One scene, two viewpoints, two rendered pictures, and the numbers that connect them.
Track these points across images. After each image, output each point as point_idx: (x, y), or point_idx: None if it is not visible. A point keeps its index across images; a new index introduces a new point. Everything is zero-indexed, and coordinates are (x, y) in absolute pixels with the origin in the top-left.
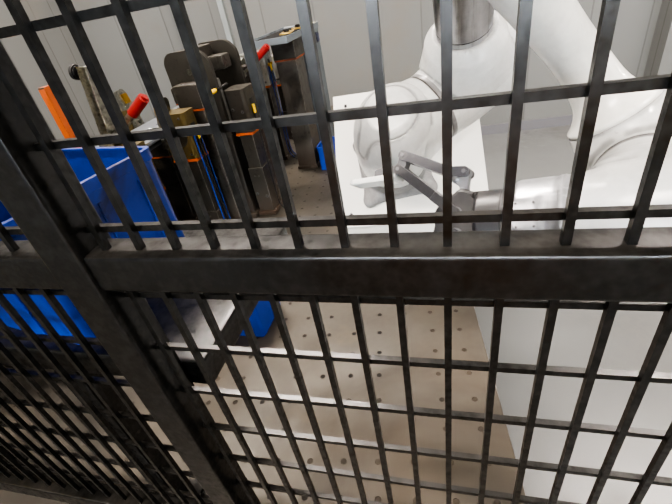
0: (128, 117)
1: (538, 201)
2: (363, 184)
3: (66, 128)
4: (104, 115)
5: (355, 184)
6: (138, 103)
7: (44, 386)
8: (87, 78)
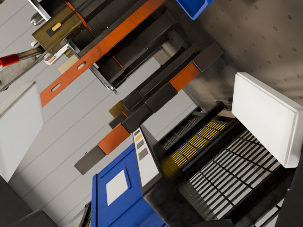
0: (20, 60)
1: None
2: (35, 125)
3: (51, 97)
4: (26, 66)
5: (41, 127)
6: (6, 65)
7: (222, 71)
8: (5, 86)
